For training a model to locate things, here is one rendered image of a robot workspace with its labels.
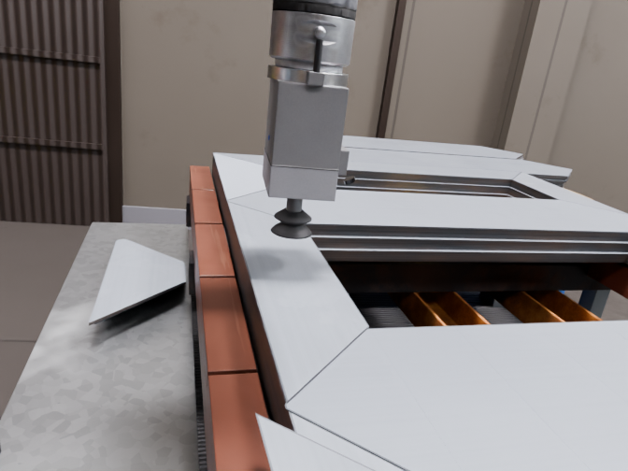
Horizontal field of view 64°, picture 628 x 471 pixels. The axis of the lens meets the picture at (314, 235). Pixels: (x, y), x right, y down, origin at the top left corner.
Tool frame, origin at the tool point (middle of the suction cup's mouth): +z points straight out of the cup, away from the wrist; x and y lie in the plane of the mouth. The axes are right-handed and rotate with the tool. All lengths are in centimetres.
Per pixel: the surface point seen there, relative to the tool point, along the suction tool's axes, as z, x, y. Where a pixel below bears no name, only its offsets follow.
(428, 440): 3.7, -5.7, -25.9
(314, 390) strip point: 3.7, 0.6, -21.0
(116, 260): 18.0, 23.6, 31.5
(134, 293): 18.0, 18.9, 19.8
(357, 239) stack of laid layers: 5.6, -11.4, 13.5
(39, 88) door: 16, 101, 241
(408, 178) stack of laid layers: 5, -31, 50
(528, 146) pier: 20, -172, 223
